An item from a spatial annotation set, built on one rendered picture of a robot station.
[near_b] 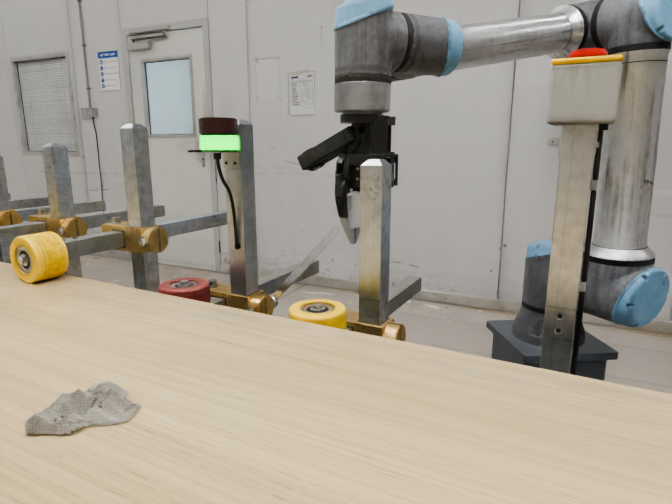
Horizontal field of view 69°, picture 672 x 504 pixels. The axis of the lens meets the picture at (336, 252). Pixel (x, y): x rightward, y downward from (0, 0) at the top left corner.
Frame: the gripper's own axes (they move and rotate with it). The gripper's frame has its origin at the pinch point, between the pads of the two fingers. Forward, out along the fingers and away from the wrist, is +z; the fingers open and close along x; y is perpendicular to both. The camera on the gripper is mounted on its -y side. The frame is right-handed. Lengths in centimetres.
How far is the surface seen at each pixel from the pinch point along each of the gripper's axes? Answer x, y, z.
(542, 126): 262, 3, -26
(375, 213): -9.8, 9.0, -5.7
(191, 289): -20.2, -17.4, 6.7
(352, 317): -8.7, 4.9, 11.2
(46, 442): -54, 1, 7
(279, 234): 253, -191, 57
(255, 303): -10.0, -13.0, 11.3
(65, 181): -8, -65, -7
